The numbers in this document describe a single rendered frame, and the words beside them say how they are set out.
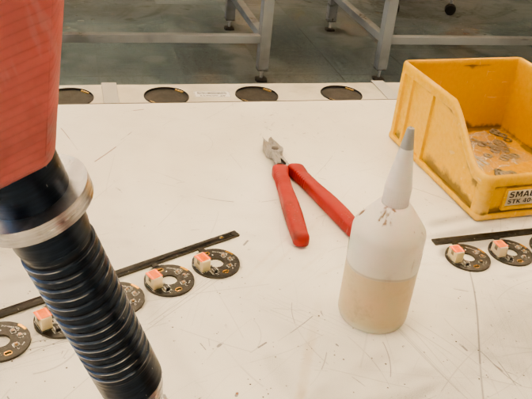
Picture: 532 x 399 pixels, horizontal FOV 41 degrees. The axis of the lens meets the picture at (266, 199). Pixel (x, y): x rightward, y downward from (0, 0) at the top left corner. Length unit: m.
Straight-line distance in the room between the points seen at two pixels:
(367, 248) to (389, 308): 0.03
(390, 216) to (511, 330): 0.09
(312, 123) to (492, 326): 0.23
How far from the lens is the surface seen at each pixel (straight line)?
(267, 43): 2.60
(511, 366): 0.35
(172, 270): 0.36
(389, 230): 0.31
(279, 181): 0.43
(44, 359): 0.32
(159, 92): 0.59
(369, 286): 0.33
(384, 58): 2.78
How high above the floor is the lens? 0.97
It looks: 31 degrees down
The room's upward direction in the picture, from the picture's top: 6 degrees clockwise
